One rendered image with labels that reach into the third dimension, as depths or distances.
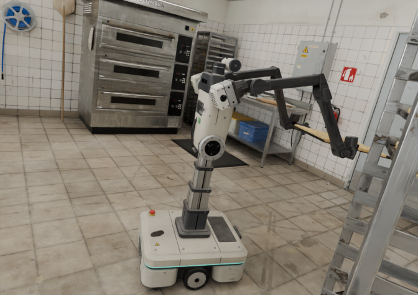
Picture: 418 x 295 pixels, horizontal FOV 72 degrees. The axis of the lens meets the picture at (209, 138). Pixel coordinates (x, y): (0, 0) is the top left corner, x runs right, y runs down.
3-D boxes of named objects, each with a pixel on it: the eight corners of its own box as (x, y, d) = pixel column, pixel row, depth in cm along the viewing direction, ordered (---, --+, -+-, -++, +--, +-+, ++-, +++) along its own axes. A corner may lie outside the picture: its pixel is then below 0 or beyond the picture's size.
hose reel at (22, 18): (34, 81, 447) (35, 5, 418) (35, 83, 434) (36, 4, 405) (1, 78, 423) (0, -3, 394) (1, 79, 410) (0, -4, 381)
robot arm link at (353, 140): (331, 153, 173) (341, 157, 164) (334, 134, 171) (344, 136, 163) (348, 154, 176) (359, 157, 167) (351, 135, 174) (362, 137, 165)
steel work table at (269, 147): (193, 129, 557) (202, 78, 531) (222, 130, 598) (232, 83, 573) (261, 168, 410) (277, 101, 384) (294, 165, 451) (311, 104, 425)
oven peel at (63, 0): (51, 121, 449) (53, -20, 416) (50, 120, 452) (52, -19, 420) (71, 121, 466) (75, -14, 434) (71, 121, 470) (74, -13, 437)
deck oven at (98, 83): (91, 139, 400) (102, -19, 347) (74, 117, 493) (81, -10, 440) (187, 139, 490) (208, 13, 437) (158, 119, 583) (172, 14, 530)
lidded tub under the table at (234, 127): (219, 127, 511) (221, 112, 504) (239, 127, 538) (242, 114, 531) (232, 134, 481) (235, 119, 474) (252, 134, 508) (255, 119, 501)
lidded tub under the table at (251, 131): (234, 135, 475) (237, 120, 468) (254, 135, 503) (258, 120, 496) (250, 142, 446) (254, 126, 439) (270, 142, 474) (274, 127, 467)
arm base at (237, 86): (232, 101, 153) (225, 79, 149) (246, 95, 155) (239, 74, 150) (238, 104, 145) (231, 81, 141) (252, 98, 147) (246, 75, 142)
